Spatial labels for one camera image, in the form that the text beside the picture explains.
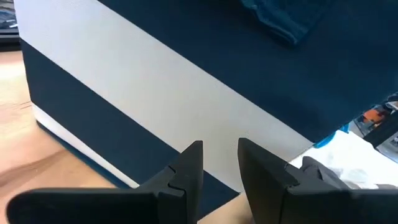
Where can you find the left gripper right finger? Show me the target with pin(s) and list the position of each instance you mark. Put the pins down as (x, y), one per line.
(273, 193)

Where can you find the white shirt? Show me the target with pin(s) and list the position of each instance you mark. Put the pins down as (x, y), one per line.
(348, 155)

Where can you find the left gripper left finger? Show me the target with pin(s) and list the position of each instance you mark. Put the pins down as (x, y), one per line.
(174, 199)

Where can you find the coral orange sock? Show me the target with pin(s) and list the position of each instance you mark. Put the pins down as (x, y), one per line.
(374, 116)

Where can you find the bright teal garment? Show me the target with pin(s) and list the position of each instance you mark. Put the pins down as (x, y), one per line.
(325, 141)

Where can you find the navy white-striped fabric bin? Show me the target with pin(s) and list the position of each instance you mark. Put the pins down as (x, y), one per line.
(155, 77)

